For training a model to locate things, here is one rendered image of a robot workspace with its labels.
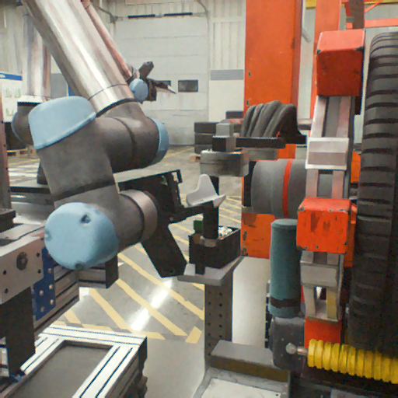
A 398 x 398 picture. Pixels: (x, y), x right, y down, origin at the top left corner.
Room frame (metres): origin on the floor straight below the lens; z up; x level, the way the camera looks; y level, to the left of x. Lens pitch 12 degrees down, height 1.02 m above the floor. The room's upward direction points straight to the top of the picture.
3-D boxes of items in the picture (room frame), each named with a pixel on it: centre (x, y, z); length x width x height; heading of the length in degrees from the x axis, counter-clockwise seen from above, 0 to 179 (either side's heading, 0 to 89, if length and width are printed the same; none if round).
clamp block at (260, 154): (1.20, -0.17, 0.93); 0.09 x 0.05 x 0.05; 70
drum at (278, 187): (0.99, -0.24, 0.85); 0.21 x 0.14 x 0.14; 70
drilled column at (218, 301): (1.70, -0.08, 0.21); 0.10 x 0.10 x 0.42; 70
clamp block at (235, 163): (0.88, -0.05, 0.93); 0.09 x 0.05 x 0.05; 70
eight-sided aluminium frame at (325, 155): (0.97, -0.30, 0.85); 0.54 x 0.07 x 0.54; 160
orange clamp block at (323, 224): (0.67, -0.20, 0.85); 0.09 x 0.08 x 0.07; 160
